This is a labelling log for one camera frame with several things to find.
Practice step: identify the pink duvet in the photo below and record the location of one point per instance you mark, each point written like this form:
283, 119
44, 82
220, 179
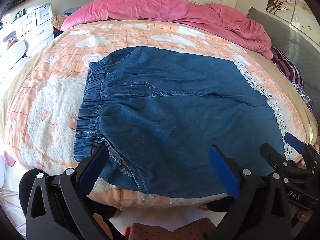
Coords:
150, 10

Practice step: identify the bed with beige sheet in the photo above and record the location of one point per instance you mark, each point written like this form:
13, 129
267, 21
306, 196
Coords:
15, 92

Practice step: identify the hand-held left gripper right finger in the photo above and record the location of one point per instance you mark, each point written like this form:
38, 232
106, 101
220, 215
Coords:
222, 170

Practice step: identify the person's right hand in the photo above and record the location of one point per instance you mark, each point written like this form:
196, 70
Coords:
305, 215

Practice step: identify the purple striped cloth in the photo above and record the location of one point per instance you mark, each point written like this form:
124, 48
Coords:
287, 67

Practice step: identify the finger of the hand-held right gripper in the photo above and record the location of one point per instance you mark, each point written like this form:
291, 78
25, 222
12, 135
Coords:
296, 143
271, 155

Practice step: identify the brown dotted cloth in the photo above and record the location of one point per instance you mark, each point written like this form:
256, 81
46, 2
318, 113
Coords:
162, 230

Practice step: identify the blue white patterned cloth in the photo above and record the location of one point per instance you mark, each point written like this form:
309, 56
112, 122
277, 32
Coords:
303, 97

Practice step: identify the white chair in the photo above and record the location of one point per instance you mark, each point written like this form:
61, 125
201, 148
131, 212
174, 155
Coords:
12, 52

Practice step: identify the blue denim pants lace hem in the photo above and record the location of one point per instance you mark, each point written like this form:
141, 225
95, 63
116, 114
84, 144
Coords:
175, 105

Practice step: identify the peach bear printed blanket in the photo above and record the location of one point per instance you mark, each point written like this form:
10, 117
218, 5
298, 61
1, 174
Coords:
50, 105

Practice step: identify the grey padded headboard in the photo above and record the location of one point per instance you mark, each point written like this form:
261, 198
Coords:
287, 35

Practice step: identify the white drawer dresser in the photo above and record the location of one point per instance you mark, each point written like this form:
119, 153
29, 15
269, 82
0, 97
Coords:
32, 22

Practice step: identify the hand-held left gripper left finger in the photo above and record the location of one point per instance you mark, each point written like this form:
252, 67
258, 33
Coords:
95, 165

